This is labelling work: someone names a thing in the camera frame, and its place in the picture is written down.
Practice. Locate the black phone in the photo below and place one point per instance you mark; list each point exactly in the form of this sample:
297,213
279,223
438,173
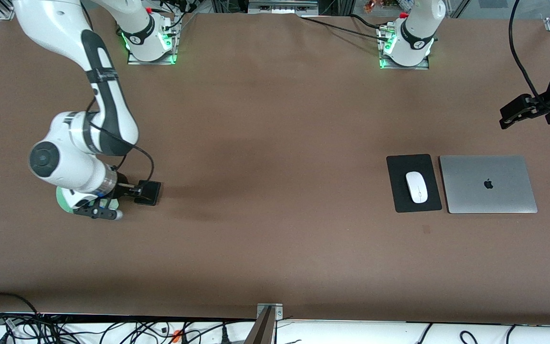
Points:
156,192

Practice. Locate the green dinosaur plush toy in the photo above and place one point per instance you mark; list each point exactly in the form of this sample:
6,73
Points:
63,200

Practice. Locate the grey closed laptop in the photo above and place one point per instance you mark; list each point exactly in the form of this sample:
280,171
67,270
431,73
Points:
487,184

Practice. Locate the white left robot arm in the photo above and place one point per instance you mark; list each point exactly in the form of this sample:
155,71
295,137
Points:
418,28

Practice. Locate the black mouse pad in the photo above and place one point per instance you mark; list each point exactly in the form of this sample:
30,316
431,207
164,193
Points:
399,165

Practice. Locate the aluminium frame rail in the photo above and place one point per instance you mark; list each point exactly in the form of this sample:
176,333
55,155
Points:
282,6

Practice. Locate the white computer mouse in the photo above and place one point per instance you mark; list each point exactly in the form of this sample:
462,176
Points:
417,187

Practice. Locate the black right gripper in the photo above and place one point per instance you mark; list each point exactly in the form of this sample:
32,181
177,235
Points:
121,190

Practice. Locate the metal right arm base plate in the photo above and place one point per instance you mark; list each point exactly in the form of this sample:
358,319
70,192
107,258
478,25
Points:
153,61

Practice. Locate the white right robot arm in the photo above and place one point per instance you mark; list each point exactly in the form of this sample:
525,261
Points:
108,110

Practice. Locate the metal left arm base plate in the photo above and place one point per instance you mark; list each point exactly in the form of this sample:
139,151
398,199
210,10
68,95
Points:
404,67

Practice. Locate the metal table edge bracket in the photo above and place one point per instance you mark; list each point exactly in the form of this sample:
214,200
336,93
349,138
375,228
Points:
265,329

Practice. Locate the orange plug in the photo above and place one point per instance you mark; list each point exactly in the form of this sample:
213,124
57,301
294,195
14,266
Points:
176,335

